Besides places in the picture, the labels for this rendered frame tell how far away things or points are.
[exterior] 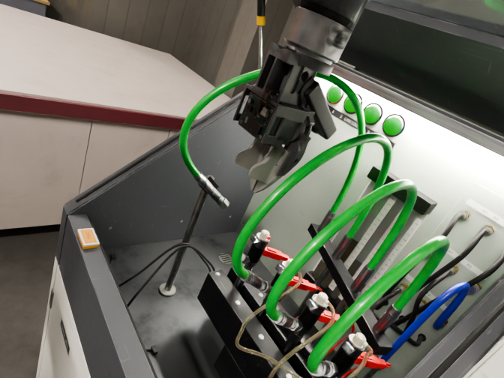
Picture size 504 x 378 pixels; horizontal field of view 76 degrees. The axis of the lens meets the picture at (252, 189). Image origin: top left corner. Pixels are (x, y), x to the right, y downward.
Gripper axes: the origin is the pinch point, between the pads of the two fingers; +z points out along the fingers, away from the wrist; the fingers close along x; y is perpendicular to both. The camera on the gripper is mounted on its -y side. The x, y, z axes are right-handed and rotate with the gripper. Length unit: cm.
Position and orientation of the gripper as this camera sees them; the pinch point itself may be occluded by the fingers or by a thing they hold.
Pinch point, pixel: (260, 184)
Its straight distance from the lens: 50.9
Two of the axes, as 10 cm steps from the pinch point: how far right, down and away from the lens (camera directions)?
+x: 5.7, 5.7, -6.0
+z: -3.7, 8.2, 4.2
